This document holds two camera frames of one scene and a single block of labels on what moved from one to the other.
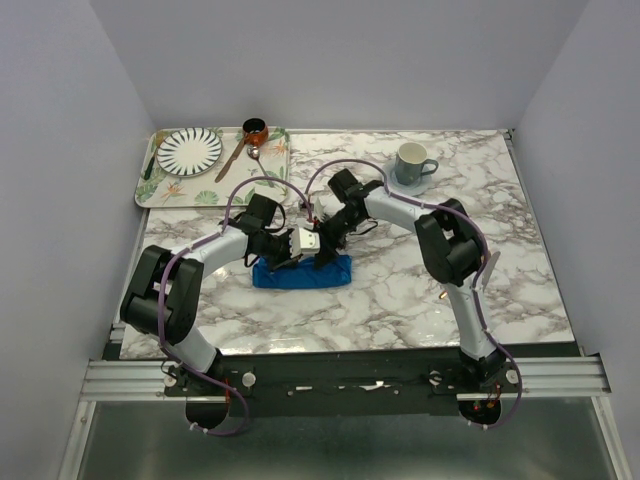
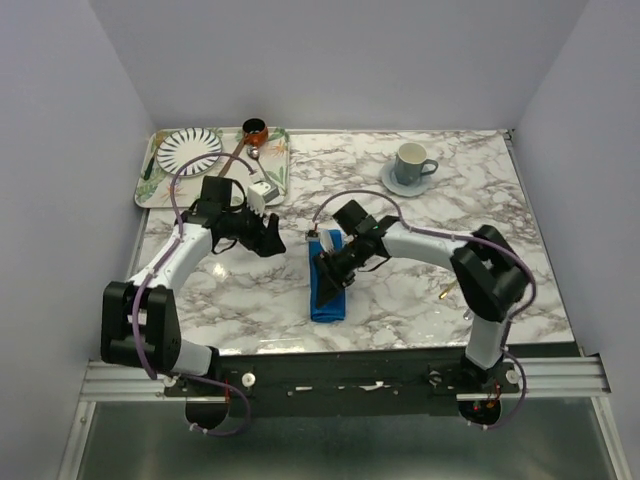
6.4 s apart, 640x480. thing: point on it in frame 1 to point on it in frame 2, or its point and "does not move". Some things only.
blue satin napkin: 303,273 to 333,310
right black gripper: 329,243 to 330,279
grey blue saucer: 414,190 does not move
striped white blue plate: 188,151 does not move
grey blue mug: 410,161 does not move
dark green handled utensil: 151,164 does not move
